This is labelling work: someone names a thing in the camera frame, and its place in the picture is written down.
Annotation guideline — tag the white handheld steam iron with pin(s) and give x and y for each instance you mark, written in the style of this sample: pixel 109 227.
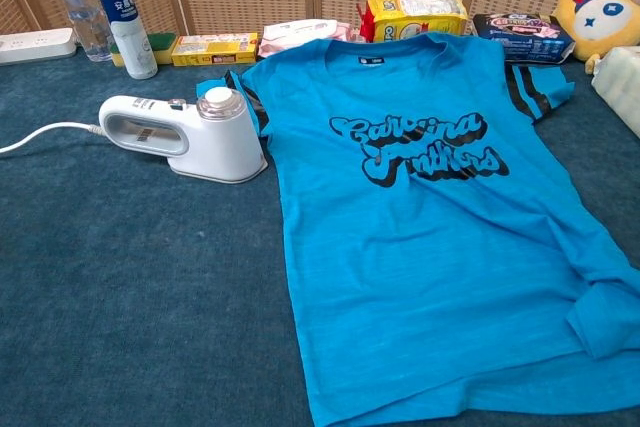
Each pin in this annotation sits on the white handheld steam iron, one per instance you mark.
pixel 220 147

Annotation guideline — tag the blue Carolina Panthers t-shirt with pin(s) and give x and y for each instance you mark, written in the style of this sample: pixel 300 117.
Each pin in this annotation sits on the blue Carolina Panthers t-shirt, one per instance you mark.
pixel 425 272

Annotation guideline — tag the pink wet wipes pack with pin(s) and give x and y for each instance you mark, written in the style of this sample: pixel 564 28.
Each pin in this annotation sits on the pink wet wipes pack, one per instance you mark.
pixel 300 31

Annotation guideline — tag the red snack package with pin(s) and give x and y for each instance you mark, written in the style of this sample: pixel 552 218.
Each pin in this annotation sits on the red snack package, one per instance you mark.
pixel 365 22

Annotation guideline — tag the yellow cardboard box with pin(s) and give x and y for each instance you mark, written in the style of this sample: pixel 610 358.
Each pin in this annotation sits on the yellow cardboard box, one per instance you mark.
pixel 215 49

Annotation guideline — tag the yellow snack bag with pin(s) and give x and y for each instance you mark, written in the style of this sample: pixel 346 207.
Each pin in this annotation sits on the yellow snack bag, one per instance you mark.
pixel 415 14

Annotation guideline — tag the green and yellow sponge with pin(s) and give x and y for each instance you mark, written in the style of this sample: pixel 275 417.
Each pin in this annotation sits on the green and yellow sponge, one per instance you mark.
pixel 164 47

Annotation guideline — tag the dark teal tablecloth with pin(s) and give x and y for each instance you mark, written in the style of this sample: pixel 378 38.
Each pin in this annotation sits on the dark teal tablecloth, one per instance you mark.
pixel 125 297

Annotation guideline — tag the white bottle with blue cap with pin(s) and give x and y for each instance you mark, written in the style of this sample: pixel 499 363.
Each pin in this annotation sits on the white bottle with blue cap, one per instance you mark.
pixel 132 37

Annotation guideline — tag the dark sanitary pad pack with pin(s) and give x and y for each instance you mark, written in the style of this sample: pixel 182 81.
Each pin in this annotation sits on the dark sanitary pad pack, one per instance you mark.
pixel 530 34

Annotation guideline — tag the clear plastic water bottle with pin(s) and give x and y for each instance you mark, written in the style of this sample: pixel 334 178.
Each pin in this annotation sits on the clear plastic water bottle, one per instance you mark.
pixel 80 12

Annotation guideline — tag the white tissue multipack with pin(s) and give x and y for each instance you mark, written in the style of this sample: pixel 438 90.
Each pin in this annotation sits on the white tissue multipack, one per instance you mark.
pixel 622 87

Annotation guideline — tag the white power strip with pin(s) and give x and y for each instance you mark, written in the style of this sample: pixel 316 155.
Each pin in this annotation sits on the white power strip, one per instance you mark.
pixel 35 44

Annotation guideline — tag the yellow plush toy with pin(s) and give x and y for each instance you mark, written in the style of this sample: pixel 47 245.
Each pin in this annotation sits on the yellow plush toy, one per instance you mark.
pixel 600 17

